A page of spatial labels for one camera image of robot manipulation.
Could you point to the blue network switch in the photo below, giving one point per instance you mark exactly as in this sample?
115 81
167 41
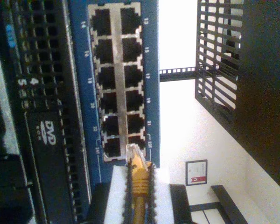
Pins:
151 93

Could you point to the black furniture frame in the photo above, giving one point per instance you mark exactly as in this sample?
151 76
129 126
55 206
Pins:
226 203

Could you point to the framed wall picture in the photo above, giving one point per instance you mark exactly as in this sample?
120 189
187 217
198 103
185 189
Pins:
196 172

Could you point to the black mesh cabinet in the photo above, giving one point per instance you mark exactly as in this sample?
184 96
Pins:
266 93

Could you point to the black perforated rack post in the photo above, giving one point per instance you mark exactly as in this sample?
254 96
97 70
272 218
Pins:
177 75

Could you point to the black rack server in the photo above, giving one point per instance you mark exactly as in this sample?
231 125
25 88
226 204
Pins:
44 140

